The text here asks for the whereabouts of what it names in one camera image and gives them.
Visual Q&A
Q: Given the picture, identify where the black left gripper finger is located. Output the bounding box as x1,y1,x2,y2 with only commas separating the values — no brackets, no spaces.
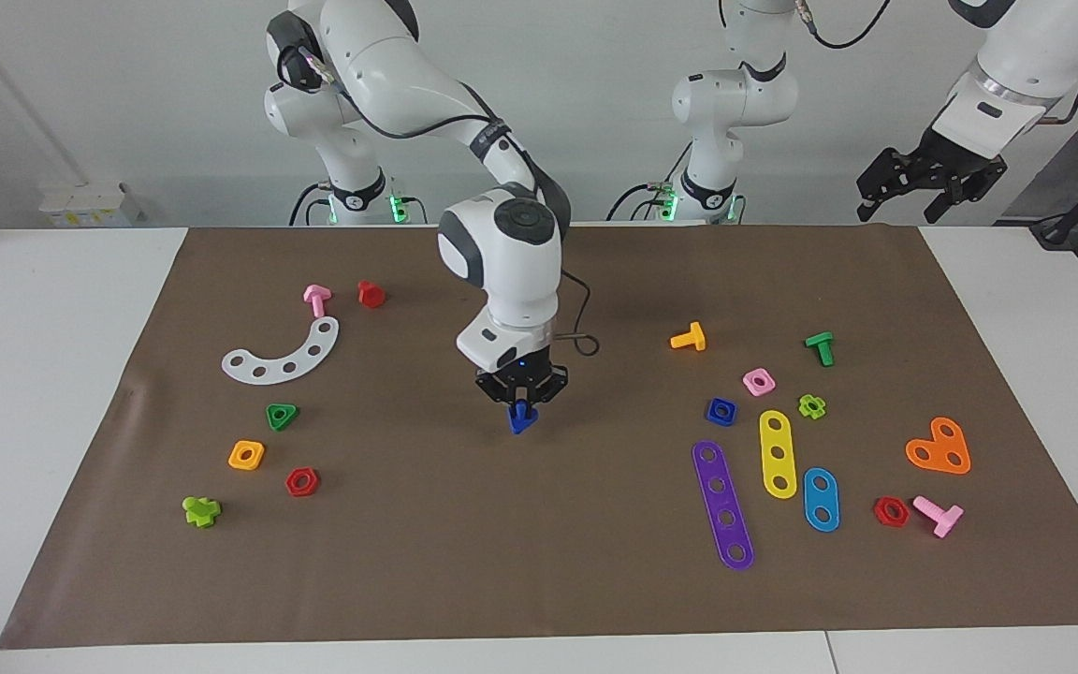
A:
922,171,991,225
855,147,935,224

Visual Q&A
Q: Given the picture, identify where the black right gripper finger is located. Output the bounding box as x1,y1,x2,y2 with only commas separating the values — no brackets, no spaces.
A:
474,367,521,409
530,365,571,407

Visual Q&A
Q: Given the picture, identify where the dark grey partition panel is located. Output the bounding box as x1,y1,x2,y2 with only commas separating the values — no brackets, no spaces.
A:
996,70,1078,227

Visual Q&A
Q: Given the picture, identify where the brown paper table mat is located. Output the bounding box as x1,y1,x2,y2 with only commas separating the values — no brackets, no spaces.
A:
0,225,1078,650

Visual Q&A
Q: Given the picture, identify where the purple four-hole plastic strip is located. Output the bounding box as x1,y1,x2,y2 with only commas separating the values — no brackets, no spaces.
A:
692,440,755,571

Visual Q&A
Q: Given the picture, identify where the white curved five-hole plate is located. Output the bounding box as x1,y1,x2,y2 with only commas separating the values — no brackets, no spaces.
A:
222,316,341,386

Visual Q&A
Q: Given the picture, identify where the yellow three-hole plastic strip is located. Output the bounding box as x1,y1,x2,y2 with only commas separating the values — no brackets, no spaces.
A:
759,410,798,500

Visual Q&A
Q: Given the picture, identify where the orange three-hole angled plate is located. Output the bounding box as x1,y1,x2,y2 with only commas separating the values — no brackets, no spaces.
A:
905,417,972,476

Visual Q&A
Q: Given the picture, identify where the blue two-hole plastic strip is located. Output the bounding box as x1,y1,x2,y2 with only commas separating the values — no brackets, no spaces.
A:
803,467,841,533

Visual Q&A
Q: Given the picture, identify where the white box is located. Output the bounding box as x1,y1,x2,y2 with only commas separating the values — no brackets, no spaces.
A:
38,181,143,227

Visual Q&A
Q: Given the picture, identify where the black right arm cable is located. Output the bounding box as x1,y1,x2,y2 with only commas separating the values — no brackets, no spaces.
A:
300,47,601,359

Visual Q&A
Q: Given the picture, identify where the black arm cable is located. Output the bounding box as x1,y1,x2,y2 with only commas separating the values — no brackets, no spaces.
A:
300,47,601,359
794,0,1078,125

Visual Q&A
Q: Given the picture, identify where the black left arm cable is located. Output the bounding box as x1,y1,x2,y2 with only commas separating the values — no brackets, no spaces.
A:
794,0,1078,125

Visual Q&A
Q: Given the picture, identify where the black base cable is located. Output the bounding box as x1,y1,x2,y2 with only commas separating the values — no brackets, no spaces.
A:
291,181,334,227
607,183,680,223

